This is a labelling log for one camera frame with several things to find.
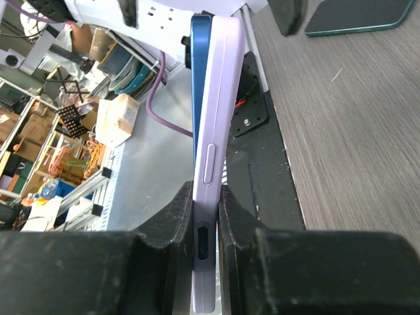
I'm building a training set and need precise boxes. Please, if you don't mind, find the blue smartphone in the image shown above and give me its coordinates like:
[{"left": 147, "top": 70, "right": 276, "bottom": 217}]
[{"left": 190, "top": 14, "right": 212, "bottom": 162}]

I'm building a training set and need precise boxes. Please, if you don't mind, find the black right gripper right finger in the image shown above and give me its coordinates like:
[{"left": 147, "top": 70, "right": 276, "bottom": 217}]
[{"left": 218, "top": 186, "right": 419, "bottom": 314}]

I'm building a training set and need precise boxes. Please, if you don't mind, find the lilac phone case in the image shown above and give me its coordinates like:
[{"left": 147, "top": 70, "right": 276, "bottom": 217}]
[{"left": 192, "top": 16, "right": 245, "bottom": 313}]

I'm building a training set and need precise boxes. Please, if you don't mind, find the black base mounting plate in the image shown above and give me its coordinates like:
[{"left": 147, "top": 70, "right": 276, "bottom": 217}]
[{"left": 226, "top": 52, "right": 305, "bottom": 231}]

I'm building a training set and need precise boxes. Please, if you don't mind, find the dark green smartphone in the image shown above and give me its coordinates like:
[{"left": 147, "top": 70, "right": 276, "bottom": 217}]
[{"left": 304, "top": 0, "right": 415, "bottom": 37}]

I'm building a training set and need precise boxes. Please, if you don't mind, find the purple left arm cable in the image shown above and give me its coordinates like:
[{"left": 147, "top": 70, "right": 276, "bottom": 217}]
[{"left": 145, "top": 49, "right": 194, "bottom": 138}]

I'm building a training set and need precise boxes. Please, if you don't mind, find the cardboard box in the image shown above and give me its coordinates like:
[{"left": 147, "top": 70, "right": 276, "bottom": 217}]
[{"left": 95, "top": 94, "right": 139, "bottom": 148}]

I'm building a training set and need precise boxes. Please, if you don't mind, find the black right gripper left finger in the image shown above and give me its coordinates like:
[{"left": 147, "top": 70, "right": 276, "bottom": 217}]
[{"left": 1, "top": 181, "right": 194, "bottom": 314}]

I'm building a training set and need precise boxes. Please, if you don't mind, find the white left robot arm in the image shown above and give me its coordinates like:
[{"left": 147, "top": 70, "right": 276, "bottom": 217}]
[{"left": 65, "top": 0, "right": 268, "bottom": 62}]

